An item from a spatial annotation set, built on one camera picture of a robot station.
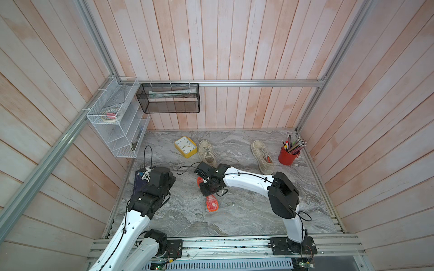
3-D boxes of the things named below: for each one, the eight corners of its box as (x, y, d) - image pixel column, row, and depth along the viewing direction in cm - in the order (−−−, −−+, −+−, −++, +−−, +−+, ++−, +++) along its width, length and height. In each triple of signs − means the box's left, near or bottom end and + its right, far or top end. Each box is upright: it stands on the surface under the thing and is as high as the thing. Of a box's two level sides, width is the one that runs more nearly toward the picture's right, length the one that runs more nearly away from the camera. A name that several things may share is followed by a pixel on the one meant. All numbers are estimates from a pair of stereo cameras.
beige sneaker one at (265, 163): (262, 175, 99) (265, 168, 93) (250, 147, 113) (252, 139, 107) (273, 174, 100) (277, 167, 94) (259, 146, 114) (262, 138, 108)
